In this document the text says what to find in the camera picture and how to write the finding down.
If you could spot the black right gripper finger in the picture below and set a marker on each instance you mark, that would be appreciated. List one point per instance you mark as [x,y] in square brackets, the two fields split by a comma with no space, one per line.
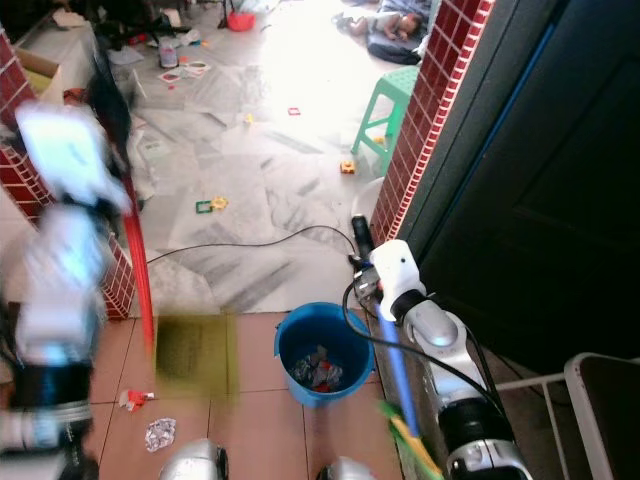
[356,272]

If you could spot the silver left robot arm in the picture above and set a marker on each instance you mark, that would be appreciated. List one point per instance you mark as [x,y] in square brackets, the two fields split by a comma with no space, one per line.
[65,290]

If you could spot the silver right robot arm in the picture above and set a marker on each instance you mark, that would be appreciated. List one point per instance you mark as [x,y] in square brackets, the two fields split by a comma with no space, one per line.
[450,345]

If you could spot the person lying on floor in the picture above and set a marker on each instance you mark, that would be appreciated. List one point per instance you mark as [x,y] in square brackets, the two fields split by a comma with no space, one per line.
[395,30]

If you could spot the cardboard box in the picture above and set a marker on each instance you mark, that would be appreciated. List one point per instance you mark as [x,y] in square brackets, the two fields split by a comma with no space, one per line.
[40,72]

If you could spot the crumpled trash wrappers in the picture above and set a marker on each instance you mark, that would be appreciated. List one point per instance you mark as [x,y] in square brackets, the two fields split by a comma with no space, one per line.
[318,370]

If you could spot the orange toy block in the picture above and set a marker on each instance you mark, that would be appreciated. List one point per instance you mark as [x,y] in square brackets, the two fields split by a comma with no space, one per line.
[348,167]

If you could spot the blue plastic bucket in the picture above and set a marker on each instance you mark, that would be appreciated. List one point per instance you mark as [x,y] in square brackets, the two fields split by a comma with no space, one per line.
[298,385]

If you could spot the yellow toy piece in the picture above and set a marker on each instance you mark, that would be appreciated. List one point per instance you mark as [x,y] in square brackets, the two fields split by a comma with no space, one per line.
[220,203]

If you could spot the red plastic basin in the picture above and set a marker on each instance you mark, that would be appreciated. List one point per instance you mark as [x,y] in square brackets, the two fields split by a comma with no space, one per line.
[240,21]

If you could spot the silver right robot leg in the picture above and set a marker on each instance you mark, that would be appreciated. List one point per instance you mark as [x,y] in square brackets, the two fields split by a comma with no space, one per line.
[348,470]

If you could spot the silver robot leg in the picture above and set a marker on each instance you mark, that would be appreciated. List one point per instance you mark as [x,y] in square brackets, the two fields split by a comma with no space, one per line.
[348,470]
[195,460]

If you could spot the green plastic stool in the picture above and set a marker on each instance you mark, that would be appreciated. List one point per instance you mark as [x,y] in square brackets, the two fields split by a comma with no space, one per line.
[400,85]

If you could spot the dark door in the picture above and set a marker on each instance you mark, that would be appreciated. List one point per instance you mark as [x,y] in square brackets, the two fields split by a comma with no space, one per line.
[550,180]

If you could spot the white metal rack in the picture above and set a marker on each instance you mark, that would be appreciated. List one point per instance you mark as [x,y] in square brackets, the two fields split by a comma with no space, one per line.
[590,400]

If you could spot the silver left robot leg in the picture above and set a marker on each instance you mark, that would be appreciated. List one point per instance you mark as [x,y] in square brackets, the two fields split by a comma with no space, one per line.
[195,460]

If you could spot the crumpled silver foil wrapper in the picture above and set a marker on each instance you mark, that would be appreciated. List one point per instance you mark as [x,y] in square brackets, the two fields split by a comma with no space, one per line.
[160,434]

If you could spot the red white small wrapper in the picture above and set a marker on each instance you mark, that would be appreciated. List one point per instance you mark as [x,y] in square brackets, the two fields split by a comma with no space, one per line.
[136,400]

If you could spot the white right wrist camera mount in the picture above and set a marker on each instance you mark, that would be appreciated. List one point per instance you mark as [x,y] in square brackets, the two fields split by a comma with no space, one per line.
[400,268]

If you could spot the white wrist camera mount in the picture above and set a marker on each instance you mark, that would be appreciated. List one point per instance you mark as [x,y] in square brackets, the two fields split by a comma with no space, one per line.
[70,155]
[400,268]

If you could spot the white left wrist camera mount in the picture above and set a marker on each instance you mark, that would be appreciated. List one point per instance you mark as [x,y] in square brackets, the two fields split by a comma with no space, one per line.
[70,155]

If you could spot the green square toy frame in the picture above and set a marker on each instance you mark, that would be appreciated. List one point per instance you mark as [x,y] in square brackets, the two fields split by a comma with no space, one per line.
[200,208]

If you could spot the red square toy frame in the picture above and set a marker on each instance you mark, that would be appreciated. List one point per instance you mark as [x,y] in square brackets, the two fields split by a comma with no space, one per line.
[290,111]

